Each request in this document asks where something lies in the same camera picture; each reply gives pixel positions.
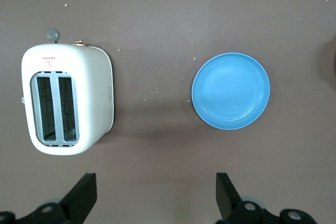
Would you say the white toaster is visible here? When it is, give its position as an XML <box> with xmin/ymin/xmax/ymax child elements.
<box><xmin>20</xmin><ymin>28</ymin><xmax>115</xmax><ymax>156</ymax></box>

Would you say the blue plate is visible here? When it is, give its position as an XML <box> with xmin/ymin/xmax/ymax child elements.
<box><xmin>191</xmin><ymin>52</ymin><xmax>271</xmax><ymax>131</ymax></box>

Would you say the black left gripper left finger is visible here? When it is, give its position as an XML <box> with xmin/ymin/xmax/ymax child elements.
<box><xmin>0</xmin><ymin>173</ymin><xmax>97</xmax><ymax>224</ymax></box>

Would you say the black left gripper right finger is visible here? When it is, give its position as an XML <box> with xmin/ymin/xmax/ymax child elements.
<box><xmin>215</xmin><ymin>173</ymin><xmax>316</xmax><ymax>224</ymax></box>

